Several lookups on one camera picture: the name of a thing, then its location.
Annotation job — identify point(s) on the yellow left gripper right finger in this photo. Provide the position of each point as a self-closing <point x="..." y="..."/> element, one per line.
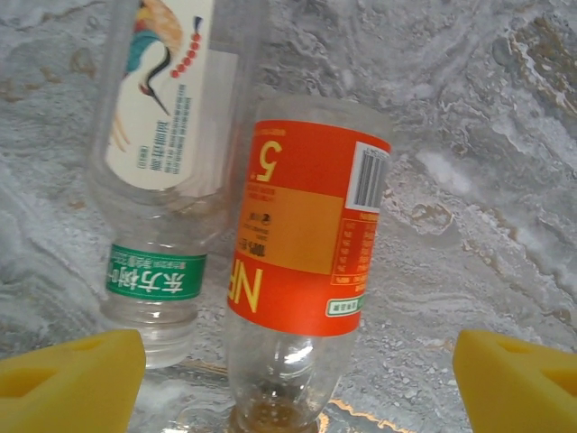
<point x="523" y="388"/>

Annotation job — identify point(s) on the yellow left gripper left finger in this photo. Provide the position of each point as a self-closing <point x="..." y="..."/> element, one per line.
<point x="63" y="388"/>

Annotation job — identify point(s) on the clear bottle orange label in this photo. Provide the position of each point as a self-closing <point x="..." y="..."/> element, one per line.
<point x="293" y="225"/>

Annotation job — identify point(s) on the clear bottle white crane label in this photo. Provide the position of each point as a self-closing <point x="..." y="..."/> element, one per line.
<point x="149" y="279"/>

